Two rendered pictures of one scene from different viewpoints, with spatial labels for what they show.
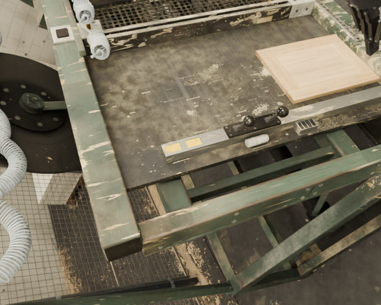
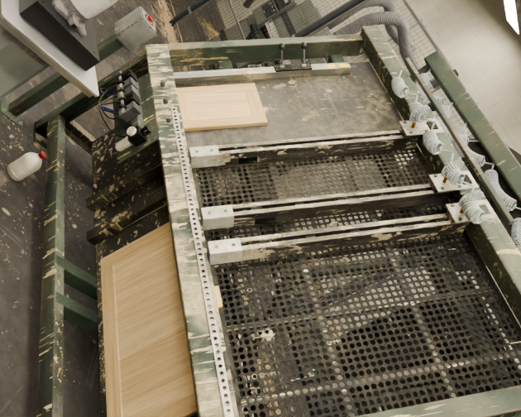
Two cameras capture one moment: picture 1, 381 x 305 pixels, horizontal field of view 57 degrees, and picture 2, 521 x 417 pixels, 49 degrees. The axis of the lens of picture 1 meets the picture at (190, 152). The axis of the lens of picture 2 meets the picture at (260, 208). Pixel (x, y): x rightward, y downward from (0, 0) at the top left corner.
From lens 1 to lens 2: 347 cm
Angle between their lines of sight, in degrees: 78
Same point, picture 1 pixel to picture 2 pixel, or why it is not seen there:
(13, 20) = not seen: outside the picture
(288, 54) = (240, 116)
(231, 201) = (315, 39)
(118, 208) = (372, 34)
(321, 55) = (211, 112)
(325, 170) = (260, 41)
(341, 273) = not seen: hidden behind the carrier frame
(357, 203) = not seen: hidden behind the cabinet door
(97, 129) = (389, 64)
